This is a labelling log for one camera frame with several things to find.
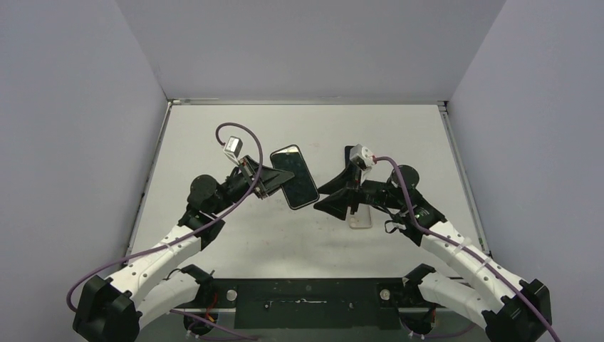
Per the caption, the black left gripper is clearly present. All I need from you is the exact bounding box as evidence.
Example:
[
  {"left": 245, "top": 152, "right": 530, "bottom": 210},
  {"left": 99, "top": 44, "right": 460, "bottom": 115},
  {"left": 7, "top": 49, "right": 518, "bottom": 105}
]
[{"left": 211, "top": 155, "right": 295, "bottom": 215}]

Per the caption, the cream phone case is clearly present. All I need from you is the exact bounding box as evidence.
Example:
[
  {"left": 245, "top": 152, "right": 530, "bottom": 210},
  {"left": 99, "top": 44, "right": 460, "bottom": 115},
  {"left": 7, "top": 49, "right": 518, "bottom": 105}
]
[{"left": 346, "top": 205, "right": 373, "bottom": 229}]

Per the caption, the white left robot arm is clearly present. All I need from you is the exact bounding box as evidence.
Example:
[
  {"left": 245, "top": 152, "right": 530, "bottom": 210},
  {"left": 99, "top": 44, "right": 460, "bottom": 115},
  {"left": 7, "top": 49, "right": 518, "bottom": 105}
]
[{"left": 73, "top": 156, "right": 294, "bottom": 341}]

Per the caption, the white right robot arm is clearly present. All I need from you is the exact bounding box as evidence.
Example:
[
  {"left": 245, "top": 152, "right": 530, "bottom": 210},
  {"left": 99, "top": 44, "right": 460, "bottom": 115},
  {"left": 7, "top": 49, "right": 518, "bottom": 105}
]
[{"left": 314, "top": 162, "right": 555, "bottom": 341}]

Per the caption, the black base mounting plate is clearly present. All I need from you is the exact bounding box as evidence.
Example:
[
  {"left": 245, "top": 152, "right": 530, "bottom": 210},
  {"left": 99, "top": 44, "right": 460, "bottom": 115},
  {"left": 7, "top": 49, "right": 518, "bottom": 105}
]
[{"left": 180, "top": 278, "right": 438, "bottom": 330}]

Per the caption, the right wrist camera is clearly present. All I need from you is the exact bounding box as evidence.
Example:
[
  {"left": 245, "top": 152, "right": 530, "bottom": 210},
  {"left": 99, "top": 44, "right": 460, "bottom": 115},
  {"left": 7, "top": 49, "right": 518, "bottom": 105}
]
[{"left": 349, "top": 144, "right": 375, "bottom": 170}]

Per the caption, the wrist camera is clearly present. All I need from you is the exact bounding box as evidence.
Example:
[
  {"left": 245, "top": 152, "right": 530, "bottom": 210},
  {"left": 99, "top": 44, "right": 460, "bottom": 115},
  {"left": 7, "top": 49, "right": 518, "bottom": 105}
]
[
  {"left": 349, "top": 144, "right": 375, "bottom": 170},
  {"left": 223, "top": 136, "right": 243, "bottom": 162}
]

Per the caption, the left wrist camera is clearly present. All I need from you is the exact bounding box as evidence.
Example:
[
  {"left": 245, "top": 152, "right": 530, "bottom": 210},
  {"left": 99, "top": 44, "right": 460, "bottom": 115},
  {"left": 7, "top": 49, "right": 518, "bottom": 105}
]
[{"left": 223, "top": 136, "right": 243, "bottom": 162}]

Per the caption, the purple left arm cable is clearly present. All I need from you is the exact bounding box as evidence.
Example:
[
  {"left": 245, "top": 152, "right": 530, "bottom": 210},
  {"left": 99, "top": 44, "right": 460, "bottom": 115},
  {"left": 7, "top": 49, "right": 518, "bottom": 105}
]
[{"left": 66, "top": 123, "right": 264, "bottom": 314}]

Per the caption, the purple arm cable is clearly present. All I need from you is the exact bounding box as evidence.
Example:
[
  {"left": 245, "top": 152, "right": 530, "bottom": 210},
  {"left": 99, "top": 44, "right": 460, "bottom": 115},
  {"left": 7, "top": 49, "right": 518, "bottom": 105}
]
[
  {"left": 66, "top": 123, "right": 264, "bottom": 314},
  {"left": 373, "top": 155, "right": 563, "bottom": 342}
]

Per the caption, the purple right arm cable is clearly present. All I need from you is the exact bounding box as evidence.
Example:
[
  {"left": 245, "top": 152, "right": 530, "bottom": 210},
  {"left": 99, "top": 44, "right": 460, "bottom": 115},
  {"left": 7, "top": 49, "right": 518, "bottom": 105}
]
[{"left": 373, "top": 155, "right": 563, "bottom": 342}]

